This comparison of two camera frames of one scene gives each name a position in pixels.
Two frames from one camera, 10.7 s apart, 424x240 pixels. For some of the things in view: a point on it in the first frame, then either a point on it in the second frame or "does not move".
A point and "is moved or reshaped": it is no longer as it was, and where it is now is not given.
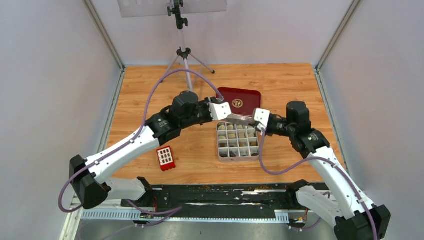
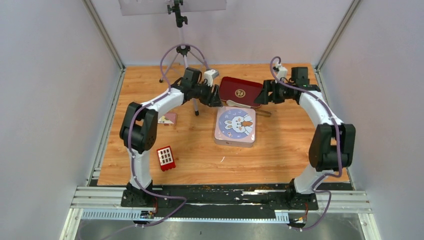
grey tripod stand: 183,53 does not move
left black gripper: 205,102 → 212,100
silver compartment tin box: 237,143 is moved or reshaped
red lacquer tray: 241,101 is moved or reshaped
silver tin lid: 240,120 is moved or reshaped
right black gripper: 266,131 → 269,85
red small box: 166,159 does not move
